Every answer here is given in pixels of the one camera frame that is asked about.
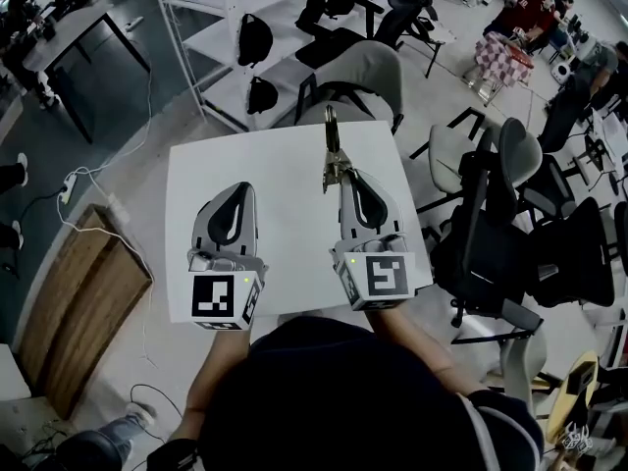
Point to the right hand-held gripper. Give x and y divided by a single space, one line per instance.
387 275

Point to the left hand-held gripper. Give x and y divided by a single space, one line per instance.
213 297

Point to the silver binder clip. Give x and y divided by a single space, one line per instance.
336 165

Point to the person's right forearm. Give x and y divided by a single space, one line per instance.
422 349

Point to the person's left forearm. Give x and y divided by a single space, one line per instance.
211 371

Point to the grey office chair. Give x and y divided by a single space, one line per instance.
525 356
368 67
520 150

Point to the white power strip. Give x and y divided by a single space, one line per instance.
68 187

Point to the wooden platform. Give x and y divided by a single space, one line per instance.
83 302

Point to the white shelf rack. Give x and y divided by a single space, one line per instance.
216 42

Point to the set of black bags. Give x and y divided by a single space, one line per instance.
255 39

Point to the person's dark shirt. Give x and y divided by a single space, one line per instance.
343 400

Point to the checkered cloth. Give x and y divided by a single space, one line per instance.
495 59

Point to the person's shoe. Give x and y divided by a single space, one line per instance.
141 414

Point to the black mesh office chair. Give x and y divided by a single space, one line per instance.
584 263

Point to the small white device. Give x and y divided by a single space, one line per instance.
560 72

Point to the black bag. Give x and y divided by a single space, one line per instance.
172 456

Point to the black table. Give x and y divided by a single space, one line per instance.
73 32

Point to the person's leg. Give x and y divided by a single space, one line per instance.
93 444

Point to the yellow round table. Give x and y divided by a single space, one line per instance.
564 410

